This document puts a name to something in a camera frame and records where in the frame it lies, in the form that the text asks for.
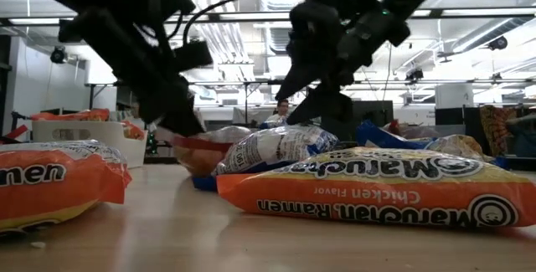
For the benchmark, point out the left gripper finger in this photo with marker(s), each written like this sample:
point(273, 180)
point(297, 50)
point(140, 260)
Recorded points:
point(184, 113)
point(148, 111)

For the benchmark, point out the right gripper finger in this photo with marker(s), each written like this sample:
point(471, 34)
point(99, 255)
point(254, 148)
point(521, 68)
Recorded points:
point(299, 81)
point(331, 106)

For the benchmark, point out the orange Maruchan ramen pack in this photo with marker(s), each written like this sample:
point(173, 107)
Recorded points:
point(71, 116)
point(54, 188)
point(377, 188)
point(133, 130)

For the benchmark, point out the red clear snack bag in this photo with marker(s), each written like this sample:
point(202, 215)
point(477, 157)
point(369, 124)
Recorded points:
point(201, 159)

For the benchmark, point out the blue Maruchan ramen pack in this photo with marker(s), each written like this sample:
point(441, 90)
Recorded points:
point(272, 150)
point(377, 138)

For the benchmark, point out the person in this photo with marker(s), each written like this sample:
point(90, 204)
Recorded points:
point(283, 106)

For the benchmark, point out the white plastic bin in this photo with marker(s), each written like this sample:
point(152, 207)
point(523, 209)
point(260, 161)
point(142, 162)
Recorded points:
point(100, 138)

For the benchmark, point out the black ceiling spotlight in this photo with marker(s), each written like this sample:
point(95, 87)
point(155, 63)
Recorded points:
point(498, 42)
point(58, 55)

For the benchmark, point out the black overhead beam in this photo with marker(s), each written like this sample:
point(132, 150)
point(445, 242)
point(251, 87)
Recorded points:
point(251, 16)

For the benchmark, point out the orange patterned cloth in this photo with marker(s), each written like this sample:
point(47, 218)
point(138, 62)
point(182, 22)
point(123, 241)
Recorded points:
point(496, 127)

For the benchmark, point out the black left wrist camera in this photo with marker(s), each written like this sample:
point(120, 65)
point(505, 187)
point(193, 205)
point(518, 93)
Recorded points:
point(193, 55)

